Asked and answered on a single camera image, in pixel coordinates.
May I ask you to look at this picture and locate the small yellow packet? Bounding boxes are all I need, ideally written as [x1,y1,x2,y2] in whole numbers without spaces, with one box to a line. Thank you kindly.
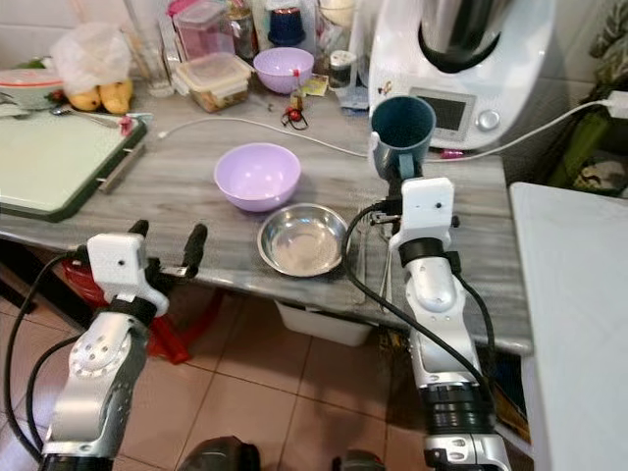
[300,75,330,97]

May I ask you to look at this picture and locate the dark teal mug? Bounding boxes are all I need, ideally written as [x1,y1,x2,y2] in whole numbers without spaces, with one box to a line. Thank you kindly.
[369,95,438,182]

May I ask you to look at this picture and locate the white side table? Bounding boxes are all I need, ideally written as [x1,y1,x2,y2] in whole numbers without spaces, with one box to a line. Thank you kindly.
[509,182,628,471]

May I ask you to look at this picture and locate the stainless steel dish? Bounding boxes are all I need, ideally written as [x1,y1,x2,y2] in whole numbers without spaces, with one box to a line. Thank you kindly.
[258,203,350,279]

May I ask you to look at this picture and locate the bowl with red rimmed lid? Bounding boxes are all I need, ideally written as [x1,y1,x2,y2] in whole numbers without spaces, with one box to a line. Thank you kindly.
[0,68,66,111]

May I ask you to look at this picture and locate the green tray with pale board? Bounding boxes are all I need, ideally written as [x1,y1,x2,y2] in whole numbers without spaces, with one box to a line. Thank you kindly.
[0,115,148,224]

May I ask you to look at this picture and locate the dark right robot foot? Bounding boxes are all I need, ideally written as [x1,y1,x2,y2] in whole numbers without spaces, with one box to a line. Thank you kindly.
[332,449,390,471]

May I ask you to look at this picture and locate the red plastic stool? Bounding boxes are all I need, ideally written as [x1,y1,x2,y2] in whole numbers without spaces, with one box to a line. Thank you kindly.
[59,257,222,366]

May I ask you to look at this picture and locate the large purple plastic bowl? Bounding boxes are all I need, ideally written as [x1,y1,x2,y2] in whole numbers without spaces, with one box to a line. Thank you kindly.
[214,143,303,214]

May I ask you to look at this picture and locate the white kitchen food processor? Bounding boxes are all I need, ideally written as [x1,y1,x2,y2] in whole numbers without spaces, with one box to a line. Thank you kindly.
[368,0,559,155]

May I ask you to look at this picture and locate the clear container with pink lid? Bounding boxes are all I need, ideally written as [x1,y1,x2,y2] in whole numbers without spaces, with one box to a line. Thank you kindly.
[169,0,252,60]

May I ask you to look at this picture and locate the clear drinking glass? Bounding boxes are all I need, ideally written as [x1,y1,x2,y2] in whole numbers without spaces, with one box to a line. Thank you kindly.
[135,27,178,98]

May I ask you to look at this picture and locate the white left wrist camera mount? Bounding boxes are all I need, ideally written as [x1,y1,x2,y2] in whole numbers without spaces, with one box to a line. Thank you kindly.
[86,233,170,315]

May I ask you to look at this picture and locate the small red black keyring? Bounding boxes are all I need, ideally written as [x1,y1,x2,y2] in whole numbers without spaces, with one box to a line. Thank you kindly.
[281,94,309,131]

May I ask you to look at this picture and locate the dark blue cup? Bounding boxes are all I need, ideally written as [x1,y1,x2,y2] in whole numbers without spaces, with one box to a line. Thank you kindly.
[267,7,307,48]

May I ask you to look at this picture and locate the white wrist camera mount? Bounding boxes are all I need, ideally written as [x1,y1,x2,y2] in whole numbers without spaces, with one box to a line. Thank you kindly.
[86,233,170,315]
[390,177,456,258]

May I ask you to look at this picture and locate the small purple plastic bowl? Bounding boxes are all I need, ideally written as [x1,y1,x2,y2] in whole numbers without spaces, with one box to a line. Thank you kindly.
[253,47,316,95]

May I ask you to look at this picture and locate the white plastic tub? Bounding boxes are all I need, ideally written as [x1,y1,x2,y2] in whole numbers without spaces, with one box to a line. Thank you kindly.
[275,299,376,348]

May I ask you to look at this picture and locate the yellow mangoes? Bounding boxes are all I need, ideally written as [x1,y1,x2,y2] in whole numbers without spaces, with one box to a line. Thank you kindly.
[67,82,134,114]

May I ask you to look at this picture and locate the metal spoon by tray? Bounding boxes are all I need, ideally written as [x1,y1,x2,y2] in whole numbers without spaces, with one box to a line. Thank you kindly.
[47,105,124,130]

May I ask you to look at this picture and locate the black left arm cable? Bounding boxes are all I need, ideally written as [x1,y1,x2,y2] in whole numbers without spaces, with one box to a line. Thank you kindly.
[5,249,94,466]

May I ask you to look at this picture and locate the dark robot foot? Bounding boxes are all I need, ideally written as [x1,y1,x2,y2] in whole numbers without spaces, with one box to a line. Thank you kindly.
[177,437,264,471]
[332,449,390,471]

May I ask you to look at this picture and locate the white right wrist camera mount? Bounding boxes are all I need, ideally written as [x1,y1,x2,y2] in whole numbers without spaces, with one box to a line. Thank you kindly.
[390,177,456,258]

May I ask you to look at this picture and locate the white plastic bag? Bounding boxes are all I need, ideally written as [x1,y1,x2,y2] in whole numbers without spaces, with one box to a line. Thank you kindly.
[51,23,132,94]

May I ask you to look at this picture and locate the dark left robot foot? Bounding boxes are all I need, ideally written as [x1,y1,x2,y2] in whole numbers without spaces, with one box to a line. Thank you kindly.
[177,437,264,471]

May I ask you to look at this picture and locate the clear food container with snacks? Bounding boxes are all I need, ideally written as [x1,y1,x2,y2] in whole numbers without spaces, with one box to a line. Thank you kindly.
[175,52,254,113]

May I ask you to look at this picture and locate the white power cable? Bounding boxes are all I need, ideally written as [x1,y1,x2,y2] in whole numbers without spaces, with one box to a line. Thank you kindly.
[157,90,628,163]

